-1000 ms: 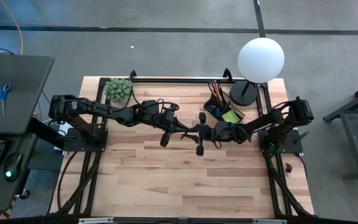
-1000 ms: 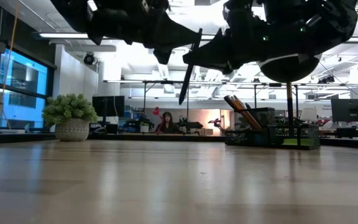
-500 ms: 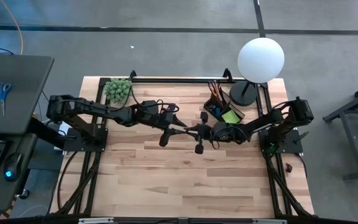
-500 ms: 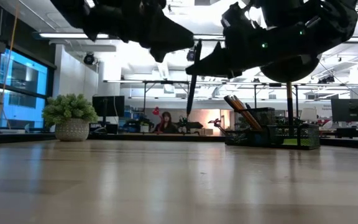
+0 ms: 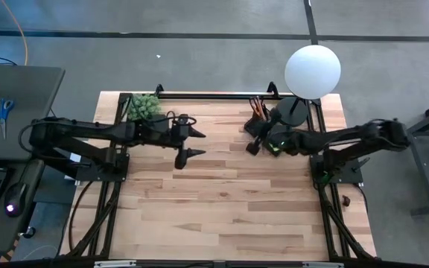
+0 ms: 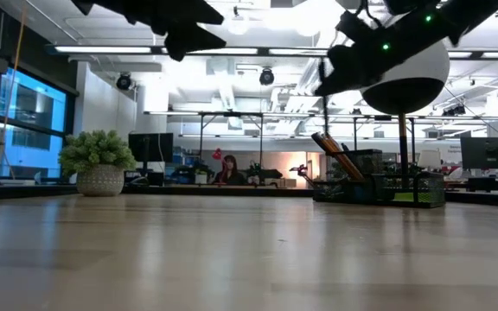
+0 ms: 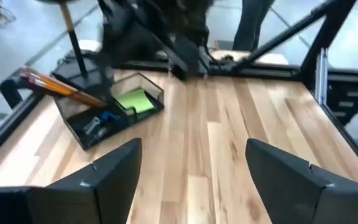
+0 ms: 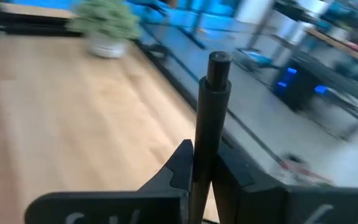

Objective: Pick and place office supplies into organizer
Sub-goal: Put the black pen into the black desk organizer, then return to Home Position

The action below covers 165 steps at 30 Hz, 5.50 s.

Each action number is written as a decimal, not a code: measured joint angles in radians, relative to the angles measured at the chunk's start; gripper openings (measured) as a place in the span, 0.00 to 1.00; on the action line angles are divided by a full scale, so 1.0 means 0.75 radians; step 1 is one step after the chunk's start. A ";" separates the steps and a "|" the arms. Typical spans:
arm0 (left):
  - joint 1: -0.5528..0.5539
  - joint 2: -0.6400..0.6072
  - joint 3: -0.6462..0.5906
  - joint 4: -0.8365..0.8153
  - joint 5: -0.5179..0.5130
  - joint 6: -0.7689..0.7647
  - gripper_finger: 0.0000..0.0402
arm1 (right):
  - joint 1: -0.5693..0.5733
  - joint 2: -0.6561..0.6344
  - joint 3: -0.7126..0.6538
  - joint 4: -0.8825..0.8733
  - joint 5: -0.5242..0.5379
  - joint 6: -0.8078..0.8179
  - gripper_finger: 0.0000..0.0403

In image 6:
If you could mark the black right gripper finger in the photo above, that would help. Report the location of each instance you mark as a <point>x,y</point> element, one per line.
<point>340,86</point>

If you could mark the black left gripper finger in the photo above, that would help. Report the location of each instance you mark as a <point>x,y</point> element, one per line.
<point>190,41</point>
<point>197,13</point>

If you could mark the red background robot arm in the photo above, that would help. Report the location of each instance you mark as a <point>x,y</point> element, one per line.
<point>217,154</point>

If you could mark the dark background robot arm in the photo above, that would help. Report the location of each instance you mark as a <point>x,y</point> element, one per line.
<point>257,170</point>

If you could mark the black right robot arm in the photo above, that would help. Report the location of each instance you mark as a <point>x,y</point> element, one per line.
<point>443,21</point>

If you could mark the black mesh desk organizer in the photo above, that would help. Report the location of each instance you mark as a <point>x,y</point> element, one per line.
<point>387,190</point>

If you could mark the white globe table lamp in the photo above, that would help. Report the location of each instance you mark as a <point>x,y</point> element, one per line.
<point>409,86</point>

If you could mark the black ceiling spotlight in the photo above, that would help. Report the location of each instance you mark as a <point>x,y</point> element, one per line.
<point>266,77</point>
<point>123,81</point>

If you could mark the cardboard box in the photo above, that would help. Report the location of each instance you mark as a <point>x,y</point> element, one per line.
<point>285,182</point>

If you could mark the black background monitor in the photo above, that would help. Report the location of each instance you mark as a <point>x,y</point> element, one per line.
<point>489,153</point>
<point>151,147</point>

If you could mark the blue storage bins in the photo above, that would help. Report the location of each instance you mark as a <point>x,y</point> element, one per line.
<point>184,168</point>

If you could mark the person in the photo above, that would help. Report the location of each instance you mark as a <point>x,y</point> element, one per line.
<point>229,170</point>

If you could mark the dark framed window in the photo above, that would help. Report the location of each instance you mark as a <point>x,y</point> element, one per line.
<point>33,103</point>

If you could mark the green plant in patterned pot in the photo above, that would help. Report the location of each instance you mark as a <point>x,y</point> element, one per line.
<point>97,155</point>

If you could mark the black background desk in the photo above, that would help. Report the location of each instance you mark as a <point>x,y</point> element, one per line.
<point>491,183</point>

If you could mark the black background frame stand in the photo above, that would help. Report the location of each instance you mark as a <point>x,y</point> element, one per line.
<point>231,114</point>

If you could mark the black aluminium table frame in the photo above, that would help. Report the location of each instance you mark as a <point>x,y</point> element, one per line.
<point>180,190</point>

